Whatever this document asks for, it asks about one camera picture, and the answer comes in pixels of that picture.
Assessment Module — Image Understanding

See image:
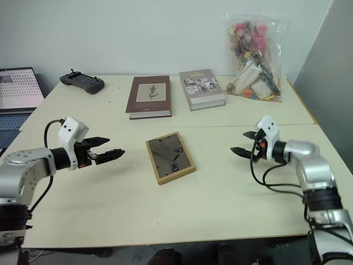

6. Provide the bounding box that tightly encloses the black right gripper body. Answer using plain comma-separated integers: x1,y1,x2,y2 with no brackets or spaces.
250,129,268,164

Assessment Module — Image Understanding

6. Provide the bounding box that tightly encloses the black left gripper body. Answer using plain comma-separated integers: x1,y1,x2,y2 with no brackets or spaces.
73,140,100,169

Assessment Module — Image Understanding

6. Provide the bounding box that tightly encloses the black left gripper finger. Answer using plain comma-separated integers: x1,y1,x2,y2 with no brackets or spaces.
95,149,126,166
87,136,111,148

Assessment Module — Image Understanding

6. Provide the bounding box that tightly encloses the open laptop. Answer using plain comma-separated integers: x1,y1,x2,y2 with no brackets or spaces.
0,67,45,151

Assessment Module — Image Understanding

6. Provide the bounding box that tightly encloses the wooden framed square clock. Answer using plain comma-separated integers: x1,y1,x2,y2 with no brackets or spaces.
145,131,197,186

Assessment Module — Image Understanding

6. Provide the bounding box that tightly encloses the black handheld remote controller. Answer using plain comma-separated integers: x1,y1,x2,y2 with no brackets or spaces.
59,68,105,95

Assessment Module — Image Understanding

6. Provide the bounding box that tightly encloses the grey hardcover book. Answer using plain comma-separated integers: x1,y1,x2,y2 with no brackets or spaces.
179,68,227,112

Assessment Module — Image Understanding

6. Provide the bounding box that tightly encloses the brown hardcover book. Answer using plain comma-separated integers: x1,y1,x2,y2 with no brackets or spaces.
125,75,173,120

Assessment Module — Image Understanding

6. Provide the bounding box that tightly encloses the clear bag of dried flowers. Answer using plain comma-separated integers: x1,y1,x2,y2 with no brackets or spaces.
222,13,287,103

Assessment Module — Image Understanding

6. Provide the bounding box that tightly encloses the dark rounded shape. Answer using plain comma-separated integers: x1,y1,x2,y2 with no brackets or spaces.
150,247,184,265

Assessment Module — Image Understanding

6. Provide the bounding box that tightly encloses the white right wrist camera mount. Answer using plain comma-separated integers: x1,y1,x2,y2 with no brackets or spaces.
256,115,281,161

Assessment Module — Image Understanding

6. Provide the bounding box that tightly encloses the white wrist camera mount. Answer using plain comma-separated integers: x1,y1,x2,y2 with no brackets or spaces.
256,115,281,161
57,116,90,171

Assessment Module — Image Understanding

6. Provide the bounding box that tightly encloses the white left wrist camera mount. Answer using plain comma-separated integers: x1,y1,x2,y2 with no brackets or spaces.
57,116,90,171

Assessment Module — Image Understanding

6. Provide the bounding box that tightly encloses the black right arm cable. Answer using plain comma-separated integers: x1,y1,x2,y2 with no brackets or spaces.
249,136,315,230

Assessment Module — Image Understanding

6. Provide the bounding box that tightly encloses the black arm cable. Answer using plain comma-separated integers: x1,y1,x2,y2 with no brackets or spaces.
249,136,315,230
26,119,66,219

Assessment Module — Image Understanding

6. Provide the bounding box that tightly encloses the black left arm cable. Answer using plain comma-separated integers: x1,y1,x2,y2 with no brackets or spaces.
26,119,66,219

